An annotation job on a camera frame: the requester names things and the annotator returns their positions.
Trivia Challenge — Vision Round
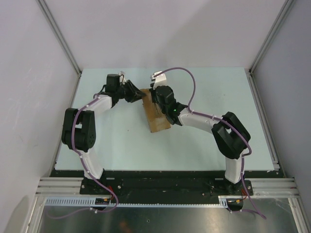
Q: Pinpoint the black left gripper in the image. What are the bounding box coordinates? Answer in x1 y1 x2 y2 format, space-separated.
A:
116 81 146 103

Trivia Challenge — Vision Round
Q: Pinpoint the brown cardboard express box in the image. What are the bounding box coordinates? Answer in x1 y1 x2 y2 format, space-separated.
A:
141 89 171 133

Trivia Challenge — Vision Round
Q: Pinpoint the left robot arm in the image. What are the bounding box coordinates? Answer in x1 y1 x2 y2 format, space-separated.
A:
61 72 146 194

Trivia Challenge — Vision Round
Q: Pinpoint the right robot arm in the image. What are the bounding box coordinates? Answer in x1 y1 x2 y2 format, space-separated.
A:
149 85 251 195

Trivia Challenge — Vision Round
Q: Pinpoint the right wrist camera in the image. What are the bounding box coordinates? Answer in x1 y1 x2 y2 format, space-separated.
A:
150 71 167 89

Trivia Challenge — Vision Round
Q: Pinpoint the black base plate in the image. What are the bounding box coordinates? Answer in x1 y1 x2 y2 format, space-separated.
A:
50 169 285 200

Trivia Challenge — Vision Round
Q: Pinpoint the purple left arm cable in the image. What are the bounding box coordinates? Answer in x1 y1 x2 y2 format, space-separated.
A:
46 96 120 219

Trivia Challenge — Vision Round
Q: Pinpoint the left aluminium frame post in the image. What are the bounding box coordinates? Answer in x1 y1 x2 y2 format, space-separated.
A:
36 0 82 76

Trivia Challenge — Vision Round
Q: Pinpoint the aluminium frame post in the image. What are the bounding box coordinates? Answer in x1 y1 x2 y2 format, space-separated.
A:
36 0 82 76
249 0 296 73

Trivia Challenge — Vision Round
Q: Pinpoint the grey slotted cable duct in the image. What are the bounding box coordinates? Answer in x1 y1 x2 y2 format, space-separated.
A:
45 196 231 208

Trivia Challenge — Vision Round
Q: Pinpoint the right aluminium frame post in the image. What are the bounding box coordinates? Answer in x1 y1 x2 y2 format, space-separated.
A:
249 0 296 73

